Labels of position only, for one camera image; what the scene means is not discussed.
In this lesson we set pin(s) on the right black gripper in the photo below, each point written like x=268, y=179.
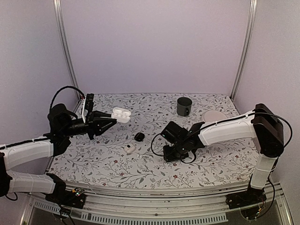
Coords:
x=170, y=158

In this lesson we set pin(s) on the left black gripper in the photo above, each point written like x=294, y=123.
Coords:
x=93, y=126

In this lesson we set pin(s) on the white earbud case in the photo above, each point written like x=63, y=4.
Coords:
x=121, y=115

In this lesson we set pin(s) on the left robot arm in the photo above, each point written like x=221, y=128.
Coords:
x=63, y=125

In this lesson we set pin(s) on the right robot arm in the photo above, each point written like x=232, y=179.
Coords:
x=261, y=125

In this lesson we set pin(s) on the cream earbud case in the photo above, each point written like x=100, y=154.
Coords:
x=129, y=149

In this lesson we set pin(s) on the black earbud case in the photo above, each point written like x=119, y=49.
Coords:
x=139, y=137

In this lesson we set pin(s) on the beige plate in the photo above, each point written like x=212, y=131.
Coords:
x=212, y=116

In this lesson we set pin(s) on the dark green mug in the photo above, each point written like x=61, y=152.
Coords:
x=184, y=106

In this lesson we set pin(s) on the floral table cloth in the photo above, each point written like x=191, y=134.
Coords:
x=104, y=162

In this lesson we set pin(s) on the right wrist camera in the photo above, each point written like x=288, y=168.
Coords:
x=170, y=135

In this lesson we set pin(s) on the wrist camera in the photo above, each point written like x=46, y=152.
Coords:
x=170, y=135
x=87, y=106

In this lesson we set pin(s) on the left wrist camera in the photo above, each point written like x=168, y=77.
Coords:
x=87, y=106

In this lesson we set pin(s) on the aluminium front rail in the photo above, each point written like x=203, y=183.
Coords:
x=186, y=206

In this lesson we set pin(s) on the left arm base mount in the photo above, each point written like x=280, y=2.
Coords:
x=74, y=198

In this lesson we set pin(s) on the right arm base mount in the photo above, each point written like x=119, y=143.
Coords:
x=245, y=198

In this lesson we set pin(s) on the left aluminium frame post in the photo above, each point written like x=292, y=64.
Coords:
x=64, y=42

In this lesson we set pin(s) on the aluminium frame post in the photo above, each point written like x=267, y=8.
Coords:
x=245, y=48
x=64, y=42

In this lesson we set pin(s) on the right aluminium frame post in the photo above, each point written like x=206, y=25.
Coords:
x=245, y=48

